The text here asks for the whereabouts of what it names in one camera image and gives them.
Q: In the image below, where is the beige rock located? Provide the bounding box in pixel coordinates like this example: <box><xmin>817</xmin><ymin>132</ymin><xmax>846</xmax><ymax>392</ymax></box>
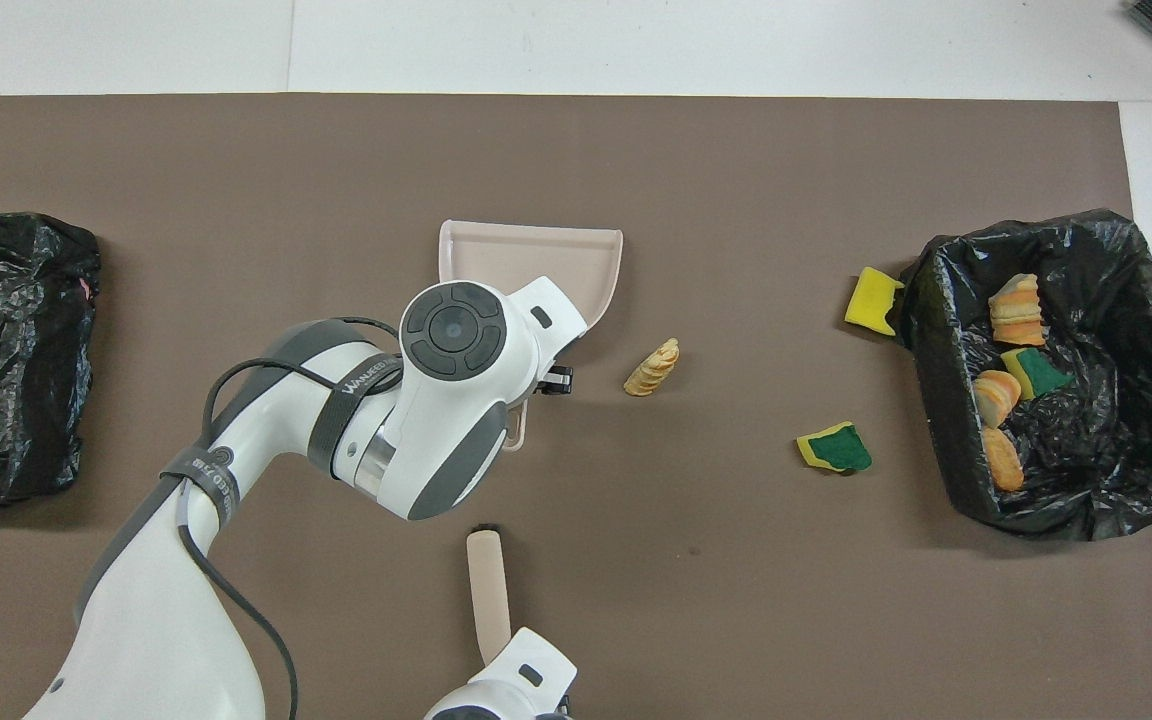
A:
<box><xmin>623</xmin><ymin>337</ymin><xmax>681</xmax><ymax>398</ymax></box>

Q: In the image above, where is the beige plastic dustpan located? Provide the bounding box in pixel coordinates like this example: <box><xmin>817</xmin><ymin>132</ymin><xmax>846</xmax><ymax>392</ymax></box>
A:
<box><xmin>436</xmin><ymin>219</ymin><xmax>625</xmax><ymax>453</ymax></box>

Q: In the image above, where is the beige hand brush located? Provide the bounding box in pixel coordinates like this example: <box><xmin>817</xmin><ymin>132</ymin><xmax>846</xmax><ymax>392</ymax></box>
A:
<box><xmin>466</xmin><ymin>523</ymin><xmax>514</xmax><ymax>666</ymax></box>

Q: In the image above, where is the small pale bread chunk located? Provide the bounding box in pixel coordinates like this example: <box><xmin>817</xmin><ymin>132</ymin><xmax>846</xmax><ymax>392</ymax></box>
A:
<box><xmin>973</xmin><ymin>370</ymin><xmax>1022</xmax><ymax>429</ymax></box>

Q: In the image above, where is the brown bread roll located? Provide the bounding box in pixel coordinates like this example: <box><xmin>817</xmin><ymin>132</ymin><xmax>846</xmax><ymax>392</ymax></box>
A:
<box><xmin>981</xmin><ymin>427</ymin><xmax>1025</xmax><ymax>493</ymax></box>

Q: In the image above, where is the large pale bread chunk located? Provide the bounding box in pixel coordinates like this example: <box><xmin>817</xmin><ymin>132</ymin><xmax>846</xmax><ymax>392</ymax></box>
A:
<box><xmin>988</xmin><ymin>273</ymin><xmax>1045</xmax><ymax>347</ymax></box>

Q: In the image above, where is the small yellow green sponge piece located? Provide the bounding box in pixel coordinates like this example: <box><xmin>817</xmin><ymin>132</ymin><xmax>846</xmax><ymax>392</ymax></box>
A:
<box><xmin>999</xmin><ymin>347</ymin><xmax>1074</xmax><ymax>401</ymax></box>

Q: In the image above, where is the brown table mat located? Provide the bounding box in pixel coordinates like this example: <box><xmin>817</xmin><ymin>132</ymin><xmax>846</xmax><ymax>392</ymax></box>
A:
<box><xmin>0</xmin><ymin>93</ymin><xmax>1152</xmax><ymax>720</ymax></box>

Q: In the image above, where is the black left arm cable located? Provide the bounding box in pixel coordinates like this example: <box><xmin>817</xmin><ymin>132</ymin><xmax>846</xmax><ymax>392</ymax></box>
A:
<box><xmin>176</xmin><ymin>316</ymin><xmax>402</xmax><ymax>720</ymax></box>

